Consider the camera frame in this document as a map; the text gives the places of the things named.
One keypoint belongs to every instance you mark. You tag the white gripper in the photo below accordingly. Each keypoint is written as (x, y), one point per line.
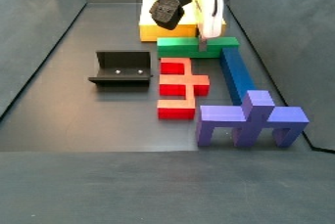
(209, 11)

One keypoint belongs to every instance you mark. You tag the green long bar block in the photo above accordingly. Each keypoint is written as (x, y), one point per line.
(174, 47)

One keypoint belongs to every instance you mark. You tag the yellow board with slots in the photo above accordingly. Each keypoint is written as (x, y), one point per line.
(150, 31)

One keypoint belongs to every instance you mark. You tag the red branched block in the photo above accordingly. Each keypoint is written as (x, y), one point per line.
(178, 82)

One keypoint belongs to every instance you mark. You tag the blue long bar block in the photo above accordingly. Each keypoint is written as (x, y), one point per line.
(236, 74)

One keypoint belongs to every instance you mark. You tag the purple branched block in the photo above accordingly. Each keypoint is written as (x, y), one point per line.
(249, 118)

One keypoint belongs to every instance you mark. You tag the black angle bracket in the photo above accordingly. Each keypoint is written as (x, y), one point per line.
(122, 67)

